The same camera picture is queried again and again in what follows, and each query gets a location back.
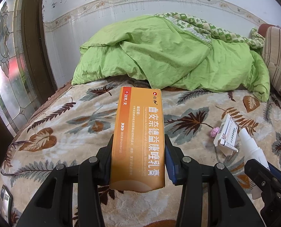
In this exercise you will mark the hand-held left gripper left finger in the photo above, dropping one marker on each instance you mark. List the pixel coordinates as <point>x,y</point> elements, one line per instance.
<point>105,160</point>

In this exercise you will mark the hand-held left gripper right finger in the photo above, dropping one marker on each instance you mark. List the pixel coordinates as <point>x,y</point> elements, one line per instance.
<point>172,167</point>

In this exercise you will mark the white plastic spray bottle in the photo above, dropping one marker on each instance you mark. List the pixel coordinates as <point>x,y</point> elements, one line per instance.
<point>251,146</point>

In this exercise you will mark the orange medicine box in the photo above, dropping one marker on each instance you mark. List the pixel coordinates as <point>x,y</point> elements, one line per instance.
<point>138,134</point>

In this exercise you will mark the leaf printed blanket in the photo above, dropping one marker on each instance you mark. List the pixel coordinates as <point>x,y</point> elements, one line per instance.
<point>72,127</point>

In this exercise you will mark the pink crumpled scrap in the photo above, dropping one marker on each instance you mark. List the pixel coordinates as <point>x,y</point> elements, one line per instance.
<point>215,132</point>

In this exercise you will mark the white medicine box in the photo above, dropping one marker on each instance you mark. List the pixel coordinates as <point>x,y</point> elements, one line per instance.
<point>226,132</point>

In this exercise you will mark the black smartphone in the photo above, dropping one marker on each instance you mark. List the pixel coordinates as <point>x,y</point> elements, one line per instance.
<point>6,201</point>

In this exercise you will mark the green duvet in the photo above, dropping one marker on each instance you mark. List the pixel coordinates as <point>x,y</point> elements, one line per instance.
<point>154,56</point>

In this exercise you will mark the striped beige cushion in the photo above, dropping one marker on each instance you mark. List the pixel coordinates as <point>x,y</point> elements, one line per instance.
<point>280,59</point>

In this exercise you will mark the stained glass window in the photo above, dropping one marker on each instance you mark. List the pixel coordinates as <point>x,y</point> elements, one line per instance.
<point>5,63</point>

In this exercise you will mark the reddish brown cushion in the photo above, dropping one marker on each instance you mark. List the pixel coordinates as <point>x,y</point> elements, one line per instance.
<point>264,28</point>

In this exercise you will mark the brown wooden window frame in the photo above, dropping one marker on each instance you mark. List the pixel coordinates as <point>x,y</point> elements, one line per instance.
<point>36,40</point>

